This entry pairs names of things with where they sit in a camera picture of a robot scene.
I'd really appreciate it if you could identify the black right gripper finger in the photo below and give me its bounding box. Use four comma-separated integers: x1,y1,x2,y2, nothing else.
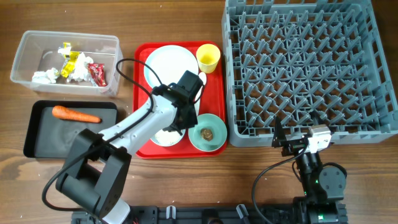
310,110,324,126
271,116,286,147

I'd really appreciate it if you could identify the light blue bowl with rice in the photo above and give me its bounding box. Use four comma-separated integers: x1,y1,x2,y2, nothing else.
150,130,185,147

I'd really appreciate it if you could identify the red snack wrapper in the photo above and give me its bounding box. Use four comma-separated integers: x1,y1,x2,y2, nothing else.
88,63,107,86

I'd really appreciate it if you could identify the orange carrot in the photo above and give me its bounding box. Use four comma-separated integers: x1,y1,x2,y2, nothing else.
52,106,101,123

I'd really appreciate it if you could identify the yellow snack wrapper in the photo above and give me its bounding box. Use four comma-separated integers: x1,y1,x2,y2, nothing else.
58,42,80,78

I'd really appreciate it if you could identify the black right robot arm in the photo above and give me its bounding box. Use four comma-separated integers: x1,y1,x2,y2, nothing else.
272,111,348,224

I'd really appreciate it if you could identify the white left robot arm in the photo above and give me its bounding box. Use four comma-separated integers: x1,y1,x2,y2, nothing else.
49,82,203,223

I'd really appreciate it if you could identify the grey dishwasher rack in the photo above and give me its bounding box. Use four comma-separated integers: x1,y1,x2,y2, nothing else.
221,0,397,147

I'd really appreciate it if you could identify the brown food scrap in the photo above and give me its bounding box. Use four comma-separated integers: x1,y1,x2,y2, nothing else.
200,128,213,141

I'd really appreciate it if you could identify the green bowl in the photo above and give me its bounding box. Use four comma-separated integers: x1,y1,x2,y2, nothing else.
188,113,227,152

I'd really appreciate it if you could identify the white plastic spoon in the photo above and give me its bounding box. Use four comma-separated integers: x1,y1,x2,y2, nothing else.
194,72,207,116

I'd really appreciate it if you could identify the large light blue plate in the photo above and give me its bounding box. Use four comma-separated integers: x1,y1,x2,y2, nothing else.
145,45,199,85

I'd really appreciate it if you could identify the red serving tray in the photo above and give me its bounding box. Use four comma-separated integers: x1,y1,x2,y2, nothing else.
132,40,227,159

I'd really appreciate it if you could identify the yellow plastic cup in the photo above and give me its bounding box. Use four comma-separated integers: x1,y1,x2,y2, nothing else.
196,44,221,73

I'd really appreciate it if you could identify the black plastic tray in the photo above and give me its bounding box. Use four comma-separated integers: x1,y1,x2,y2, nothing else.
23,100,118,159

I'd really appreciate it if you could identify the clear plastic bin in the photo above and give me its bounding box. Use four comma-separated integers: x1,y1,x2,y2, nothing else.
10,30,123,96

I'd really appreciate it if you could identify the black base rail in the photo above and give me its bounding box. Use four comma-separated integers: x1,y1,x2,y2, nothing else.
70,203,348,224

